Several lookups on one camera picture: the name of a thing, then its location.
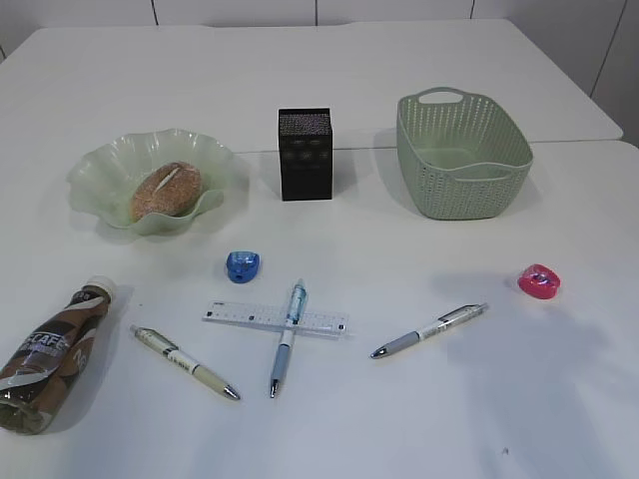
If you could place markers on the sugared bread roll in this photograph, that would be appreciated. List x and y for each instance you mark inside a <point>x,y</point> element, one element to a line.
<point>169,190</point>

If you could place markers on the brown Nescafe coffee bottle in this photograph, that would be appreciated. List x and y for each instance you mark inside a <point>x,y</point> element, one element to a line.
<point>39,376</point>

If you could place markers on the blue grip pen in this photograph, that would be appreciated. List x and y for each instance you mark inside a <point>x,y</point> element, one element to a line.
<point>294,313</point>

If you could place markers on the blue pencil sharpener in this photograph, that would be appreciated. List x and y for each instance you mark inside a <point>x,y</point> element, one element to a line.
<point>242,266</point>

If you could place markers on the black mesh pen holder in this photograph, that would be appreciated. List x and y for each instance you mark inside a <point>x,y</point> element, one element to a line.
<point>305,149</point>

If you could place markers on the grey grip pen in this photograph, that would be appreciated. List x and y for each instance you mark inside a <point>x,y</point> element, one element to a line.
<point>450,320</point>

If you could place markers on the green plastic woven basket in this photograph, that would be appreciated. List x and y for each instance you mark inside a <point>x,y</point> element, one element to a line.
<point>461,155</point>

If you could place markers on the cream grip pen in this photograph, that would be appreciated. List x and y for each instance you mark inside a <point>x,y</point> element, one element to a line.
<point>172,352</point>

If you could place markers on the pink pencil sharpener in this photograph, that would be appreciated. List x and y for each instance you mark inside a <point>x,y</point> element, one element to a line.
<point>539,281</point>

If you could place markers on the green wavy glass plate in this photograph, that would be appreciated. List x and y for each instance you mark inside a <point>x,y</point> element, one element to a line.
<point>104,182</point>

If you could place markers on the clear plastic ruler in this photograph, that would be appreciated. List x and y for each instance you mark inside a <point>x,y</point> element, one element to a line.
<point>272,318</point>

